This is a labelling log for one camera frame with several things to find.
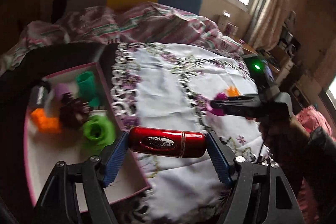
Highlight orange plastic crown toy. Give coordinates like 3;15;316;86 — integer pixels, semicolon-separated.
225;86;241;97

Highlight magenta plastic toy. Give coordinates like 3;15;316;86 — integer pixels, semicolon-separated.
206;92;228;117

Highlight red glossy cylinder case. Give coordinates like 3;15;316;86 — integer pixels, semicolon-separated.
127;127;206;158

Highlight person's right hand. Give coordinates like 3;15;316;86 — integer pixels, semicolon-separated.
257;116;310;164

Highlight beige window curtain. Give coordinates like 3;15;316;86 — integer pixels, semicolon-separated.
244;0;290;51

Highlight orange yellow block toy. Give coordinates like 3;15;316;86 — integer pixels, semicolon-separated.
30;108;62;134

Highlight green plastic bottle toy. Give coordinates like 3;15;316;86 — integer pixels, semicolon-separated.
81;110;116;153

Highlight pink storage tray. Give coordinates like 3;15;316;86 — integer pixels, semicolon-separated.
23;63;150;204

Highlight white boxes on shelf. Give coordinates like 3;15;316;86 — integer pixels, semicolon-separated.
217;10;238;36

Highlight white embroidered floral tablecloth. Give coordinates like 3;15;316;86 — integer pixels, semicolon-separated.
110;43;269;223

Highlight dark brown plastic toy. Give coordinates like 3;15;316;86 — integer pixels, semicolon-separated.
59;92;90;130

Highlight grey black cylinder toy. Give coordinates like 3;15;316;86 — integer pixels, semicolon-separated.
28;80;51;110

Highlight purple oval toy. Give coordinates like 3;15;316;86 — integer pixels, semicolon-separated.
54;82;79;102

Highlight green plastic cup toy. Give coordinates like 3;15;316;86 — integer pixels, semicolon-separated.
75;71;100;108

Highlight striped pink bed sheet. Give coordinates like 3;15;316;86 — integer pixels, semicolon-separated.
1;2;243;73

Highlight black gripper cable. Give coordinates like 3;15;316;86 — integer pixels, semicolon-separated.
256;131;271;163

